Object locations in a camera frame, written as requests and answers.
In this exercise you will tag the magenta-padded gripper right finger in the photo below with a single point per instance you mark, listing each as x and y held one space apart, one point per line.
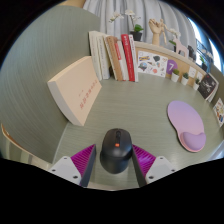
158 166

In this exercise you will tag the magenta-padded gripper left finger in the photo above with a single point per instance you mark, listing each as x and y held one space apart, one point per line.
68 168

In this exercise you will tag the black computer mouse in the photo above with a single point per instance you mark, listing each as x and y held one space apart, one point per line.
116 153

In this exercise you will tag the lilac mouse pad with wrist rest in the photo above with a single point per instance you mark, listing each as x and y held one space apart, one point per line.
185 121

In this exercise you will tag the cream paperback book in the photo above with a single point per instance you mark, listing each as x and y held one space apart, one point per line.
76 88

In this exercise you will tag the white sticker sheet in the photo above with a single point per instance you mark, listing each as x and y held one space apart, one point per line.
152 64
219 111

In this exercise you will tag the small succulent in white pot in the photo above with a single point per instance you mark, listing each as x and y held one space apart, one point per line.
196 86
185 80
175 77

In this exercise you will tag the black cover book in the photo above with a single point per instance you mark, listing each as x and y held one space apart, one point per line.
207 86

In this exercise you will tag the small white card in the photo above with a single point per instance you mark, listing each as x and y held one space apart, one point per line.
200 76
192 72

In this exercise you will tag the purple round number sign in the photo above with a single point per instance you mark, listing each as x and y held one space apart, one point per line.
171 66

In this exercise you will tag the green desk divider panel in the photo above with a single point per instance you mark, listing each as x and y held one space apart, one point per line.
30 66
220 78

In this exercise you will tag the white orchid in black pot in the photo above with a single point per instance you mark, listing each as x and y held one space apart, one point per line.
136 36
204 66

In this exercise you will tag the red book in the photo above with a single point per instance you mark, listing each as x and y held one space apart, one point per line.
127 56

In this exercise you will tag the light wooden desk shelf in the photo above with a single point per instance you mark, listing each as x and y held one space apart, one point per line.
156 48

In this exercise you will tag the brown book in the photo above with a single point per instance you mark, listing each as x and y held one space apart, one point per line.
113 56

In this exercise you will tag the dark horse figurine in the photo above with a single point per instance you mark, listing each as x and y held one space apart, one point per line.
191 51

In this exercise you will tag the pink horse figurine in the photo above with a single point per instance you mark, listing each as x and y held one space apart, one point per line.
181 48

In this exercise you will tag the white orchid plant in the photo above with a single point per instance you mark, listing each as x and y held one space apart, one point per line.
173 33

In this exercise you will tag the wooden hand model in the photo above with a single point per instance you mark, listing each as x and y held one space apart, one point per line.
155 30

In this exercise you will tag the window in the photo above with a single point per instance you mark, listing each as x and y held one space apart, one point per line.
200 35

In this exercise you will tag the grey curtain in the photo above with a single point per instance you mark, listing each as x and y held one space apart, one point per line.
146 13

